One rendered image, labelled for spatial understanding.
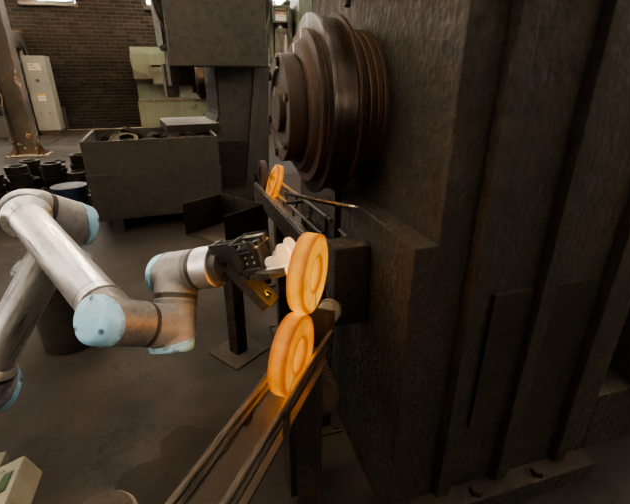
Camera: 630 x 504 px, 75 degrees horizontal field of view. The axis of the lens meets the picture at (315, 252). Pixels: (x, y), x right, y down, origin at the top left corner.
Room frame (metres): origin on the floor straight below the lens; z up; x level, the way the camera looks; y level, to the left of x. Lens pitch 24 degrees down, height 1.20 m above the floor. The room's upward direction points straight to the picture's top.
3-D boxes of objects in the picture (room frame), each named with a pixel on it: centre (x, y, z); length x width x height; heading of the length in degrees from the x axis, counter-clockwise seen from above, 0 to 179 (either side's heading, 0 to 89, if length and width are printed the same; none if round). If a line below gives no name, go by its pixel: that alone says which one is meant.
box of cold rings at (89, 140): (3.67, 1.42, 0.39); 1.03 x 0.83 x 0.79; 110
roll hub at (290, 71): (1.19, 0.08, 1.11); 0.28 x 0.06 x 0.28; 16
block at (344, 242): (1.00, -0.09, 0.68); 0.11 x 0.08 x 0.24; 106
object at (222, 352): (1.60, 0.38, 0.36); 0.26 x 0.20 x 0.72; 51
